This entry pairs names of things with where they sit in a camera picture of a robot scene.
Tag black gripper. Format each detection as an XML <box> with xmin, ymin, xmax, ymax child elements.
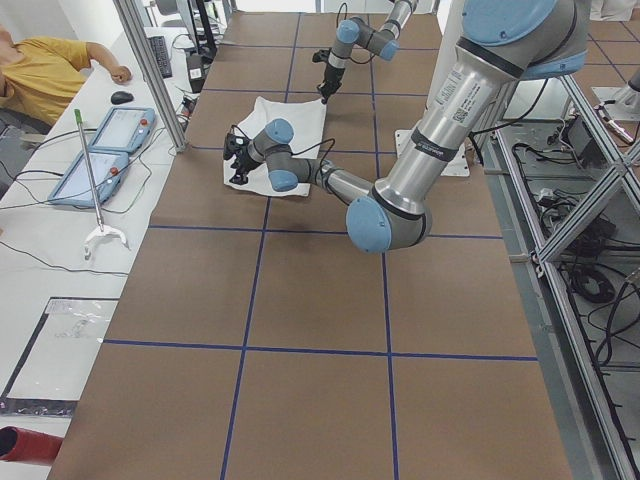
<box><xmin>317</xmin><ymin>64</ymin><xmax>345</xmax><ymax>104</ymax></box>
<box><xmin>230</xmin><ymin>148</ymin><xmax>258</xmax><ymax>184</ymax></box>

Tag white long-sleeve printed shirt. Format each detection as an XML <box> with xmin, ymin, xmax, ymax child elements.
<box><xmin>223</xmin><ymin>97</ymin><xmax>326</xmax><ymax>197</ymax></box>

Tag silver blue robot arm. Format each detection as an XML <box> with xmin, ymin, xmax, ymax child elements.
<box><xmin>223</xmin><ymin>0</ymin><xmax>591</xmax><ymax>253</ymax></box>
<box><xmin>312</xmin><ymin>0</ymin><xmax>419</xmax><ymax>104</ymax></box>

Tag upper blue teach pendant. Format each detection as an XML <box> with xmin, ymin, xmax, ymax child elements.
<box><xmin>89</xmin><ymin>105</ymin><xmax>156</xmax><ymax>154</ymax></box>

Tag blue teach pendant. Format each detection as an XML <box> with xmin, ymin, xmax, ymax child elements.
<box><xmin>47</xmin><ymin>150</ymin><xmax>131</xmax><ymax>209</ymax></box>
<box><xmin>89</xmin><ymin>105</ymin><xmax>156</xmax><ymax>154</ymax></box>

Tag black computer mouse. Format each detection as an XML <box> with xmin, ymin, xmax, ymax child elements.
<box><xmin>110</xmin><ymin>90</ymin><xmax>134</xmax><ymax>105</ymax></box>

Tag reacher grabber stick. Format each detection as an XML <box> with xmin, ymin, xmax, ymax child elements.
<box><xmin>74</xmin><ymin>109</ymin><xmax>129</xmax><ymax>260</ymax></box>

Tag black keyboard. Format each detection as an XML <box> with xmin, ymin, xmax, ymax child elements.
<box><xmin>147</xmin><ymin>35</ymin><xmax>173</xmax><ymax>79</ymax></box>

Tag lower blue teach pendant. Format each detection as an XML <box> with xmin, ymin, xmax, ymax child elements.
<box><xmin>47</xmin><ymin>150</ymin><xmax>131</xmax><ymax>209</ymax></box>

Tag person in yellow shirt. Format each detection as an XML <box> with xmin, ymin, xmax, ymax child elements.
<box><xmin>1</xmin><ymin>28</ymin><xmax>132</xmax><ymax>126</ymax></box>

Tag clear plastic bag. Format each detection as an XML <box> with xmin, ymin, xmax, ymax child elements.
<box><xmin>1</xmin><ymin>297</ymin><xmax>118</xmax><ymax>418</ymax></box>

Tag red cylinder object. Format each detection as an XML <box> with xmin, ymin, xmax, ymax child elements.
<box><xmin>1</xmin><ymin>426</ymin><xmax>63</xmax><ymax>466</ymax></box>

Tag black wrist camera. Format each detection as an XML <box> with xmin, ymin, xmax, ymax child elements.
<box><xmin>223</xmin><ymin>133</ymin><xmax>250</xmax><ymax>161</ymax></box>
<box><xmin>312</xmin><ymin>49</ymin><xmax>331</xmax><ymax>63</ymax></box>

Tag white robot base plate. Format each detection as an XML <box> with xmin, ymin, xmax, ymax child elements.
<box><xmin>394</xmin><ymin>128</ymin><xmax>470</xmax><ymax>177</ymax></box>

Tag aluminium frame post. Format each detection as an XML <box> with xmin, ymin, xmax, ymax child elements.
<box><xmin>113</xmin><ymin>0</ymin><xmax>187</xmax><ymax>153</ymax></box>

